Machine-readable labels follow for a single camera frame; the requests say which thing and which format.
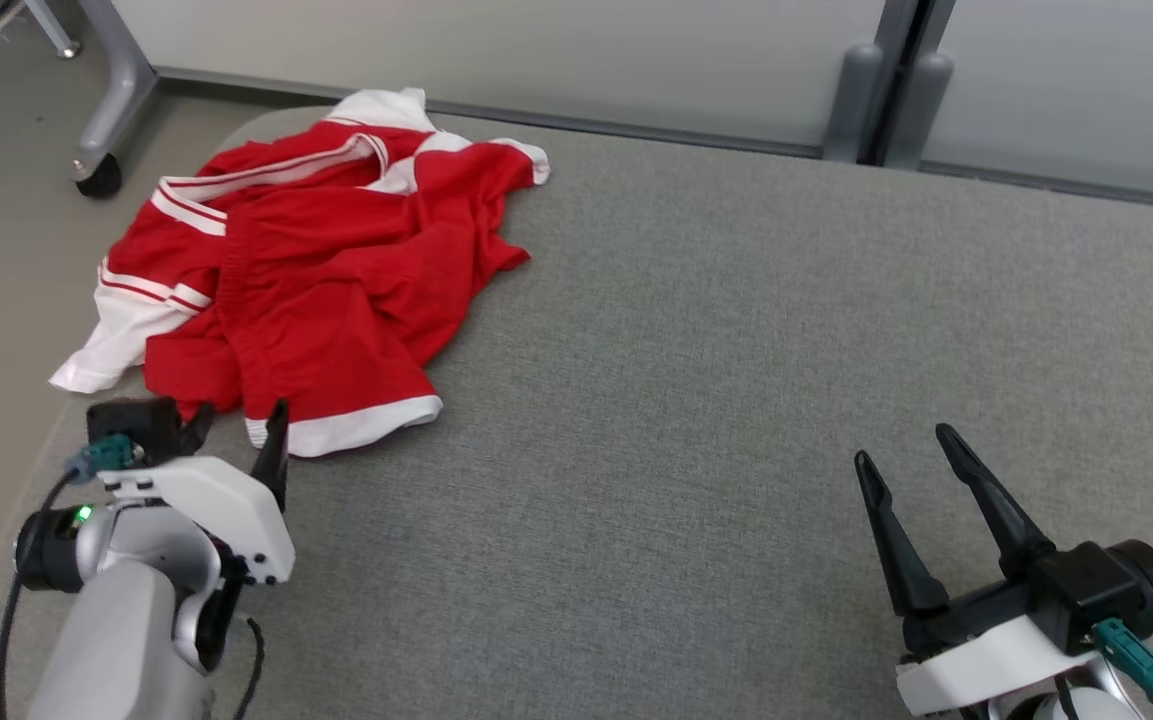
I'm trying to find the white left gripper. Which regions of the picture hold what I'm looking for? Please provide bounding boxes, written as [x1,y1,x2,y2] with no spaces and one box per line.
[96,398,297,587]

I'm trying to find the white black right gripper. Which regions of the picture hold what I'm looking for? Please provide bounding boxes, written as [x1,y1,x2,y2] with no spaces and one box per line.
[853,423,1119,717]

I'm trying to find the red jersey with white sleeves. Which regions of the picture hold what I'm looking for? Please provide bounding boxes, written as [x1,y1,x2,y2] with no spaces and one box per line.
[48,87,439,395]

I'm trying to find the red shorts with white hems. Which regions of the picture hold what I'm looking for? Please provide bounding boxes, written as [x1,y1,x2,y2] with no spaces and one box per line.
[142,130,553,459]

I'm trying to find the black caster wheel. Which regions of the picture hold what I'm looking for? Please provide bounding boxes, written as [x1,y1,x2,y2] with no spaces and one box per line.
[75,153,125,200]

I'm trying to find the grey metal table leg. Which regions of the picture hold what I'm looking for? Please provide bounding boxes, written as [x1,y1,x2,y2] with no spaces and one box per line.
[71,0,163,183]

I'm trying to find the thin grey metal leg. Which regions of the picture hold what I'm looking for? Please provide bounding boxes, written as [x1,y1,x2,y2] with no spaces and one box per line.
[23,0,83,60]

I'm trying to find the black braided cable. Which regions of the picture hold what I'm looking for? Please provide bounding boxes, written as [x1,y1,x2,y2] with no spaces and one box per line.
[233,616,267,720]

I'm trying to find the grey partition post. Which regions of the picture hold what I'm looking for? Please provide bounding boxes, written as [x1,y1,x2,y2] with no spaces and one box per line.
[822,0,922,163]
[882,0,959,171]

